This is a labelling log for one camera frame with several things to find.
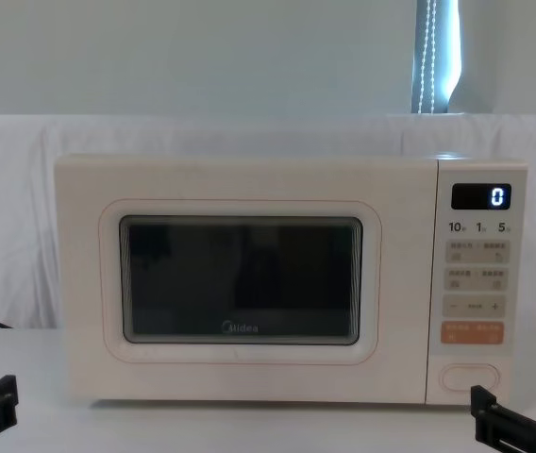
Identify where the white table cloth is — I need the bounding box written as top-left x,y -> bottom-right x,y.
0,326 -> 536,453

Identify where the cream microwave oven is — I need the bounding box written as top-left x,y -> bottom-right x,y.
53,153 -> 529,407

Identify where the white curtain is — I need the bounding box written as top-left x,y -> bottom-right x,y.
447,0 -> 536,115
0,0 -> 419,117

